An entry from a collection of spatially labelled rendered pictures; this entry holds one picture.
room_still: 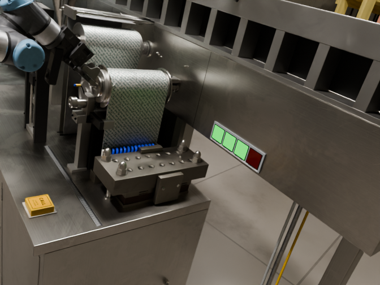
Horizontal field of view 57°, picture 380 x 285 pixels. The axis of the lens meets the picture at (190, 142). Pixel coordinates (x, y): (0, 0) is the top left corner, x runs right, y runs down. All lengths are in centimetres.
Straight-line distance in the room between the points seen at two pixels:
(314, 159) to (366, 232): 22
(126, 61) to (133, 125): 30
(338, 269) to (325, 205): 30
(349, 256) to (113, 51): 110
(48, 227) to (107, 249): 21
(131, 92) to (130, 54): 27
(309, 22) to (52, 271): 103
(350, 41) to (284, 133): 30
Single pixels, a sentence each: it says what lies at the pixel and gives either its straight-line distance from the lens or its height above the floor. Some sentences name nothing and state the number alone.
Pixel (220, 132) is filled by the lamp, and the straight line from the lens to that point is 124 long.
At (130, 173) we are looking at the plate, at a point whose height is 103.
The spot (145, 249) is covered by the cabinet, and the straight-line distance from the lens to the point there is 134.
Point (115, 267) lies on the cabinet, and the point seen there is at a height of 70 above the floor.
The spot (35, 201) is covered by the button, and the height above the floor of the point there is 92.
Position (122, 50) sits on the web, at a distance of 147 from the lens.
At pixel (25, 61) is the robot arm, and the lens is 95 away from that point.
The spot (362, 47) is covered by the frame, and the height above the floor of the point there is 159.
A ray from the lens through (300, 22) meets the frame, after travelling 106.
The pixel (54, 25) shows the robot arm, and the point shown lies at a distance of 112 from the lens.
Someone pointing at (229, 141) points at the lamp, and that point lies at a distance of 121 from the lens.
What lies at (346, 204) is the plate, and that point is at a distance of 100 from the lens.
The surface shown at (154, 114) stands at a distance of 135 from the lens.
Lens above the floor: 165
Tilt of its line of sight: 24 degrees down
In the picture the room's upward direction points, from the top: 14 degrees clockwise
